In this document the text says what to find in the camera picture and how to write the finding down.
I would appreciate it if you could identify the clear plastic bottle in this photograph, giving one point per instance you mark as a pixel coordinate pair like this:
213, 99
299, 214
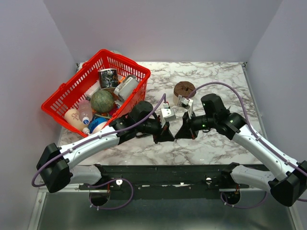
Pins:
85, 112

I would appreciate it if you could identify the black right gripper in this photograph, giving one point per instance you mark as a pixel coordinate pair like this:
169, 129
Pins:
187, 131

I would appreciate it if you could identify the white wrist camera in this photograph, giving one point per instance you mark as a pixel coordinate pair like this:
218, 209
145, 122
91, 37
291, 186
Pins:
167, 114
186, 103

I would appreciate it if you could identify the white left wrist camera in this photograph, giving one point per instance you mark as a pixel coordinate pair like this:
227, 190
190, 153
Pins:
167, 114

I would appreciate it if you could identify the brown wrapped paper roll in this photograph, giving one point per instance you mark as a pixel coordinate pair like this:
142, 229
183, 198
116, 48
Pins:
182, 89

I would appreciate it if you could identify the dark printed can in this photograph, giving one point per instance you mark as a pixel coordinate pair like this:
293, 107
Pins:
108, 78

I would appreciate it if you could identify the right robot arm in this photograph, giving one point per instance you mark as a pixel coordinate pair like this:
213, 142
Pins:
286, 178

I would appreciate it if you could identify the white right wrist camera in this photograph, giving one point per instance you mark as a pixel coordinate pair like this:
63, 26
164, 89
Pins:
186, 103

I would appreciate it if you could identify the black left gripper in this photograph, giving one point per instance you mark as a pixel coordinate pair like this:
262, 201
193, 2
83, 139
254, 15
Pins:
164, 134

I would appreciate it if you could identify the red plastic basket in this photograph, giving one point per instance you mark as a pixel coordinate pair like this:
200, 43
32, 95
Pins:
69, 94

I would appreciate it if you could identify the white small box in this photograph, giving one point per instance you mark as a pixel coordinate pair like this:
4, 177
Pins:
94, 88

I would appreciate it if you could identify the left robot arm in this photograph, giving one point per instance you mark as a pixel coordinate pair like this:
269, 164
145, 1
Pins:
59, 166

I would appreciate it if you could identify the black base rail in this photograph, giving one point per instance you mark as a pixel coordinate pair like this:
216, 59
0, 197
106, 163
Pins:
163, 181

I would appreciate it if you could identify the green glitter ball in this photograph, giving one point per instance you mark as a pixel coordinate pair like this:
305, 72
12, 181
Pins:
102, 101

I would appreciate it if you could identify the blue white bottle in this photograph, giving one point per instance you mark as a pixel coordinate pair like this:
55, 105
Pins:
95, 126

